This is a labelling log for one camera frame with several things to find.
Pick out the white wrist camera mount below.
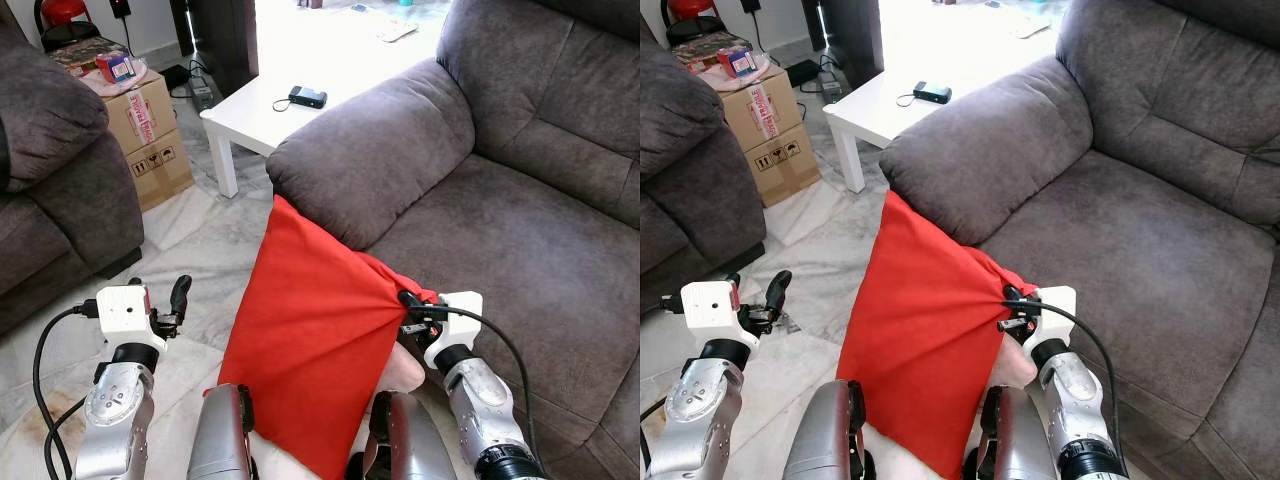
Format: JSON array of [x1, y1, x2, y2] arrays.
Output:
[[424, 291, 485, 370], [1021, 285, 1079, 362], [96, 284, 154, 347], [679, 281, 742, 347]]

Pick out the pale pink cushion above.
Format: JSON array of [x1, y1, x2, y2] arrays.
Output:
[[984, 338, 1038, 393], [372, 338, 429, 398]]

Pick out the red stool with black frame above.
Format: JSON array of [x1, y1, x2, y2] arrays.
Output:
[[33, 0, 103, 53], [663, 0, 728, 48]]

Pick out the dark grey armchair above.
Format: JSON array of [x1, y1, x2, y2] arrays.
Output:
[[0, 22, 147, 337], [640, 42, 770, 303]]

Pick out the red pillow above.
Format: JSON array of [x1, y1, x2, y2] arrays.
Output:
[[835, 189, 1042, 480], [217, 194, 442, 480]]

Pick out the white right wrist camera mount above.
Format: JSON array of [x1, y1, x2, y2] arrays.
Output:
[[424, 291, 485, 370], [1021, 285, 1079, 362]]

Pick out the cardboard box with red tape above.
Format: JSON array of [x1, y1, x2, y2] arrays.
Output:
[[719, 64, 802, 153], [99, 68, 180, 157]]

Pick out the large dark grey sofa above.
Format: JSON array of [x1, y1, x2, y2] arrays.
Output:
[[879, 0, 1280, 480], [264, 0, 641, 480]]

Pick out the clear plastic bag of packets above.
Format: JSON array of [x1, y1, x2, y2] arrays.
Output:
[[676, 32, 778, 89], [50, 38, 153, 98]]

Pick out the white coffee table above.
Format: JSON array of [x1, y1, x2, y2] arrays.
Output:
[[821, 0, 1077, 195], [199, 0, 453, 200]]

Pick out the dark wooden cabinet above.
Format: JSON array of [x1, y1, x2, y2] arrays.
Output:
[[799, 0, 882, 88], [168, 0, 261, 98]]

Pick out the grey right robot leg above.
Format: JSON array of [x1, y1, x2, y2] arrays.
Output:
[[962, 384, 1053, 480], [346, 389, 458, 480]]

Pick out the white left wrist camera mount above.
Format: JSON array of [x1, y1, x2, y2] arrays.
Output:
[[679, 281, 742, 347], [96, 284, 154, 347]]

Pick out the cardboard box with black symbols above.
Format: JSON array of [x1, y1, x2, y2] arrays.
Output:
[[127, 126, 195, 213], [749, 122, 824, 209]]

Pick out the small black corded device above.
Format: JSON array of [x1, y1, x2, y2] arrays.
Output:
[[272, 85, 329, 113], [896, 81, 954, 109]]

